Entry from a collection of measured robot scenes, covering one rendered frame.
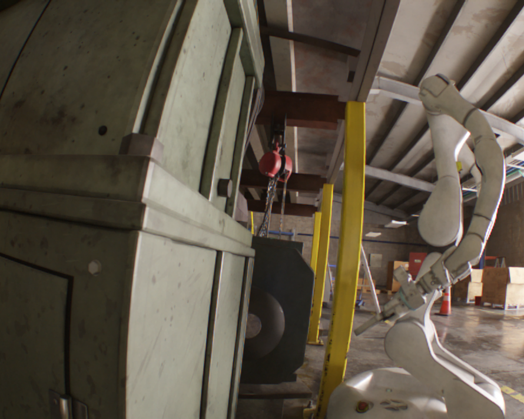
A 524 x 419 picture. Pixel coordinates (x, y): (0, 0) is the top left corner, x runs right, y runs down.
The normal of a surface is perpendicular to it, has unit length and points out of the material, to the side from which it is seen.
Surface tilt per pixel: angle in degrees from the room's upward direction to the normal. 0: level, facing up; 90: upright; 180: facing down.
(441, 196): 89
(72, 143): 90
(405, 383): 73
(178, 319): 90
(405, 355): 91
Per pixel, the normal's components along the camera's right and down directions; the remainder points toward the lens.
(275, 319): 0.22, -0.15
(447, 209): -0.57, -0.19
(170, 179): 0.99, 0.09
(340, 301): -0.11, -0.18
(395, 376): -0.58, -0.47
